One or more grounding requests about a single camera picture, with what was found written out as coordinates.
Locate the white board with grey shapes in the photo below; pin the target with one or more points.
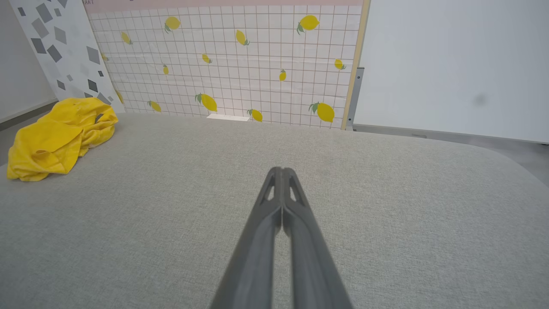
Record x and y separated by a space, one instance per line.
73 38

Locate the plain white panel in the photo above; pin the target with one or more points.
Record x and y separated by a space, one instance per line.
450 64

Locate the lemon print grid board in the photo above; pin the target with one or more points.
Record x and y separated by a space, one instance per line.
257 56

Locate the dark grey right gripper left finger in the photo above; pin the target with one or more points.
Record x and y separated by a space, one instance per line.
257 240

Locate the yellow shirt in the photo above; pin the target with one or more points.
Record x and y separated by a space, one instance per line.
51 137

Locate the grey metal bracket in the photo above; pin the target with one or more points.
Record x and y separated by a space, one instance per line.
355 96

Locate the grey fabric sofa cushion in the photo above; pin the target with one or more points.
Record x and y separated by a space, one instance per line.
386 223

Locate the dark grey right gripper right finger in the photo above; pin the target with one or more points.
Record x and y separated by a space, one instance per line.
311 257

